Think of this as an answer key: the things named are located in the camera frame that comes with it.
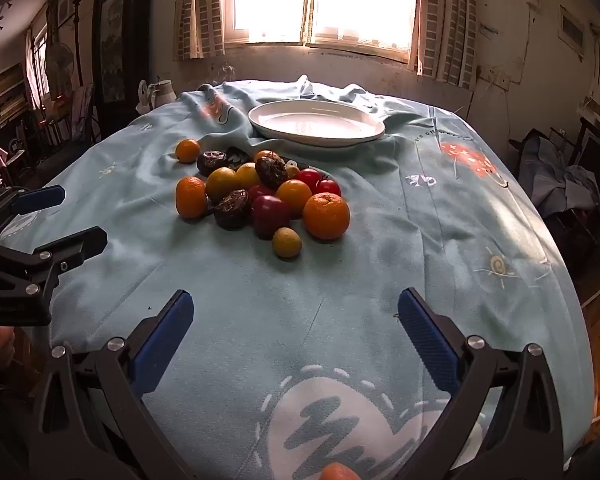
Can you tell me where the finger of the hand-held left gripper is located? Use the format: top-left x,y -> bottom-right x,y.
0,226 -> 109,306
0,184 -> 66,241

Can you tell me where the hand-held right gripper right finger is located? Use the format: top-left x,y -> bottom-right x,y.
395,287 -> 566,480

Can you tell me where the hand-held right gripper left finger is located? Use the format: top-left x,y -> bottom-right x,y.
27,289 -> 195,480

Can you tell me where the dark red plum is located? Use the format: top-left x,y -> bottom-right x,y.
251,195 -> 291,241

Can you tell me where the white oval plate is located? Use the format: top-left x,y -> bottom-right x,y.
248,99 -> 387,149

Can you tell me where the person's right hand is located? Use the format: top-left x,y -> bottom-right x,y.
321,462 -> 362,480

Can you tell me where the light blue printed tablecloth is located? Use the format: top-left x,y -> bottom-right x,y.
0,75 -> 597,480

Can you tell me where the standing electric fan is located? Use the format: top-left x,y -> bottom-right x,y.
44,42 -> 76,101

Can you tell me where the white pitcher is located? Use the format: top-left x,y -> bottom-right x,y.
139,79 -> 176,113

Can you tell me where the pile of clothes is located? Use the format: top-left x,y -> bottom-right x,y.
510,129 -> 600,221

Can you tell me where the checked curtain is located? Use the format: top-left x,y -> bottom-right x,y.
409,0 -> 481,90
174,0 -> 237,62

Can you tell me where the bright window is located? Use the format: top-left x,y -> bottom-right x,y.
225,0 -> 421,63

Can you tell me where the dark framed wall panel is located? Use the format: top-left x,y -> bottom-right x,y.
91,0 -> 156,111

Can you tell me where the wall vent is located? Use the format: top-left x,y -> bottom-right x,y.
560,6 -> 588,53

